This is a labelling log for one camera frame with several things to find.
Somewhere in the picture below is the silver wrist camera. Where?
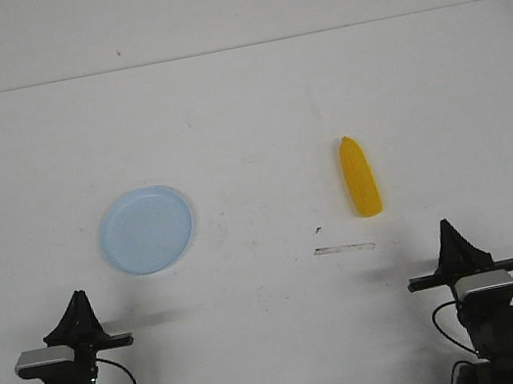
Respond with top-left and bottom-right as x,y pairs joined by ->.
454,269 -> 513,303
15,345 -> 75,380

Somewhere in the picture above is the horizontal tape strip on table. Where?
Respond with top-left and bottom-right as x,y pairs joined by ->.
313,242 -> 376,256

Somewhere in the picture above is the light blue plate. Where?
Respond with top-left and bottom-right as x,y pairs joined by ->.
98,185 -> 195,276

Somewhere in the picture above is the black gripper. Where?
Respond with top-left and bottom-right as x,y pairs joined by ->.
407,218 -> 513,312
40,290 -> 134,384

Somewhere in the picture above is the yellow corn cob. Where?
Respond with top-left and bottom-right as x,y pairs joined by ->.
339,136 -> 384,217

